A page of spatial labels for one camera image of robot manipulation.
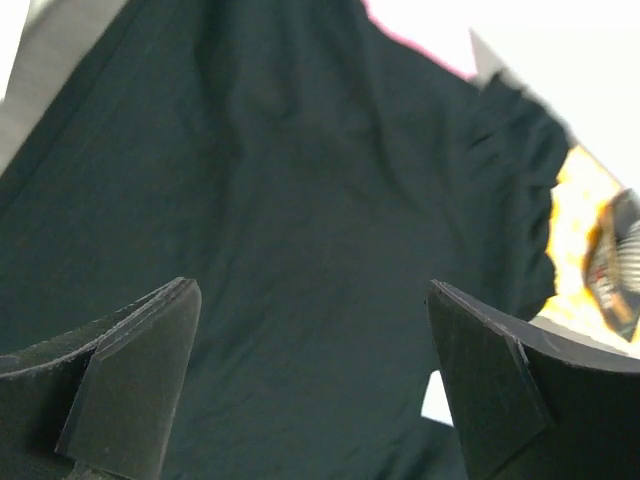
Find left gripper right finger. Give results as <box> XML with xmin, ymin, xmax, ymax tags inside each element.
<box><xmin>427</xmin><ymin>281</ymin><xmax>639</xmax><ymax>480</ymax></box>

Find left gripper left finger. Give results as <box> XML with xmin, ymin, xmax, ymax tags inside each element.
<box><xmin>1</xmin><ymin>278</ymin><xmax>201</xmax><ymax>479</ymax></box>

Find orange checkered cloth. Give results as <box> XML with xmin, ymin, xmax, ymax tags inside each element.
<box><xmin>535</xmin><ymin>146</ymin><xmax>639</xmax><ymax>358</ymax></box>

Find black t shirt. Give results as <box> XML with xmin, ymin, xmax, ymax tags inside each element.
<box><xmin>1</xmin><ymin>0</ymin><xmax>568</xmax><ymax>479</ymax></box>

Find black floral square plate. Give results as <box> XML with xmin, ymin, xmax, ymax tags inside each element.
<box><xmin>583</xmin><ymin>191</ymin><xmax>639</xmax><ymax>342</ymax></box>

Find grey striped ceramic cup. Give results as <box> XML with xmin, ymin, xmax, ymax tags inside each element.
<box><xmin>612</xmin><ymin>189</ymin><xmax>639</xmax><ymax>293</ymax></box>

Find pink folded towel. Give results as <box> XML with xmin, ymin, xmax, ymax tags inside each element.
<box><xmin>363</xmin><ymin>0</ymin><xmax>477</xmax><ymax>80</ymax></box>

